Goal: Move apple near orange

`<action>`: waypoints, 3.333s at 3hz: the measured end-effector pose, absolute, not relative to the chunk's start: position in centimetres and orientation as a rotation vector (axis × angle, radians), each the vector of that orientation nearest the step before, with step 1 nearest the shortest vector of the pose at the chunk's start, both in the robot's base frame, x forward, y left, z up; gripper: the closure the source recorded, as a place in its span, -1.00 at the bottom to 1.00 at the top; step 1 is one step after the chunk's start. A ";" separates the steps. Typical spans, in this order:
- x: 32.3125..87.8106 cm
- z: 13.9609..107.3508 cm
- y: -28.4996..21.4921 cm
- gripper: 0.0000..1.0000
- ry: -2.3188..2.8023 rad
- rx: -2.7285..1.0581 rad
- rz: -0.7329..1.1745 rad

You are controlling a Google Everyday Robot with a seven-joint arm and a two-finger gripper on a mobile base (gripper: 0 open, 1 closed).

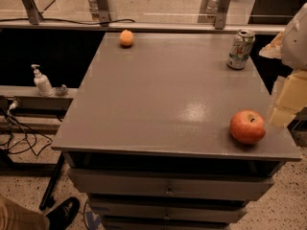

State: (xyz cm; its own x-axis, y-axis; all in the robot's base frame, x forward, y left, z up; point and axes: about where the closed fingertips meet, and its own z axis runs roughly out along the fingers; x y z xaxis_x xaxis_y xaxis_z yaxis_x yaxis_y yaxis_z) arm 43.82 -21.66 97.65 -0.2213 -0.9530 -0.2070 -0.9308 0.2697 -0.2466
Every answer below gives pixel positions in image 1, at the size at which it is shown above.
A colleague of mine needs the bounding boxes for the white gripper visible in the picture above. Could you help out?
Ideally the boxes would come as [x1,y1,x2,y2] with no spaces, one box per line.
[259,3,307,127]

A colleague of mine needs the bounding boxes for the red apple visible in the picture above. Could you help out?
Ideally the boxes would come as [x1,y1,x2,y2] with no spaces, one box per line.
[229,110,266,145]

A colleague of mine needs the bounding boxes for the green white soda can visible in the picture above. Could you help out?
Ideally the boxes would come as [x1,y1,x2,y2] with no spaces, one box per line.
[226,30,255,70]

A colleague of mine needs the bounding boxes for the grey drawer cabinet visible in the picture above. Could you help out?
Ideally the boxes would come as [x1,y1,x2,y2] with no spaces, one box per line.
[53,33,300,230]

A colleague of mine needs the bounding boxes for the orange fruit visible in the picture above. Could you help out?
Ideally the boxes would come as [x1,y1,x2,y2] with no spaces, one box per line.
[120,30,133,47]

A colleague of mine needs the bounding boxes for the small grey metal object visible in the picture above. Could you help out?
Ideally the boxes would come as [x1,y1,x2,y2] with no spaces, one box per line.
[56,84,68,96]

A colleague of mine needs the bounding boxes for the white pump dispenser bottle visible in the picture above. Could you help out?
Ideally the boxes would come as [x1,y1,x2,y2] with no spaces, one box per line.
[31,64,54,97]

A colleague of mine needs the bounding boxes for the black shoe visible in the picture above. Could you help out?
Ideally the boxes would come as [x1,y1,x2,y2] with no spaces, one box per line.
[46,196,80,230]

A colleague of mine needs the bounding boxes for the black stand leg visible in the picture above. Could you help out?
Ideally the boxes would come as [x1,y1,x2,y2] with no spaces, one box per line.
[39,154,64,211]

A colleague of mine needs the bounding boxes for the white plug connector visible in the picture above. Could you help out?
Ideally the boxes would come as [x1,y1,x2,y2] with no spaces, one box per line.
[7,100,19,115]

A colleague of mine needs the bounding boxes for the tan trouser leg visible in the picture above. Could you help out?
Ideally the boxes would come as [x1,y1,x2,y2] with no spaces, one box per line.
[0,195,50,230]

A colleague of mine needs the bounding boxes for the right metal bracket post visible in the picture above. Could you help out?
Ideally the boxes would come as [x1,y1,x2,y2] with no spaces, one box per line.
[198,0,230,30]

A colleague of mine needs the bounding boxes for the metal bracket post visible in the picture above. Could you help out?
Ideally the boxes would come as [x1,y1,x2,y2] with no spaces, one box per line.
[198,0,230,30]
[96,0,116,22]
[21,0,43,25]

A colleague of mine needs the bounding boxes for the middle metal bracket post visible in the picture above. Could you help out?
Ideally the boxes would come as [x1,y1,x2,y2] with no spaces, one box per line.
[96,0,116,22]

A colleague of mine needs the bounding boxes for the left metal bracket post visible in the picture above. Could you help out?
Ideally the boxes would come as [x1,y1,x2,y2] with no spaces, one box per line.
[21,0,43,25]

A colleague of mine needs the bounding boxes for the black floor cables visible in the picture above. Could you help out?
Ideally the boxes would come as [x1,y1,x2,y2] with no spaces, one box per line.
[0,107,54,156]

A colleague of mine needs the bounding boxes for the black cable on ledge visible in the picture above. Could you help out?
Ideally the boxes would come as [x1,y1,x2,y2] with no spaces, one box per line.
[0,16,136,27]

